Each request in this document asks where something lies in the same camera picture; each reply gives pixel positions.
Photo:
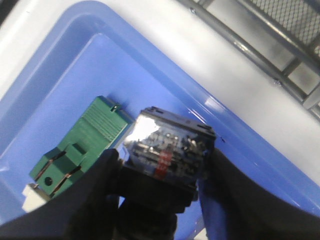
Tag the red emergency push button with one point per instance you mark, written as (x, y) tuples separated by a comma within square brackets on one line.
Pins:
[(158, 181)]

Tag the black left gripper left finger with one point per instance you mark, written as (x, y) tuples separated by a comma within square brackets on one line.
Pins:
[(85, 211)]

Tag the green and beige switch module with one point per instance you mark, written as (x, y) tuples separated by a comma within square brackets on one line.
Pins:
[(103, 125)]

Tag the blue plastic tray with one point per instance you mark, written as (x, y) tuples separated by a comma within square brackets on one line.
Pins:
[(91, 52)]

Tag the bottom silver mesh tray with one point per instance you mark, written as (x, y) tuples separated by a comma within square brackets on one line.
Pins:
[(295, 20)]

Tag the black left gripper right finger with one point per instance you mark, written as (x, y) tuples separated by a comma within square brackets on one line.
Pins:
[(234, 207)]

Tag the silver metal rack frame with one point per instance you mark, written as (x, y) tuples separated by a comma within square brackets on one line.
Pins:
[(294, 68)]

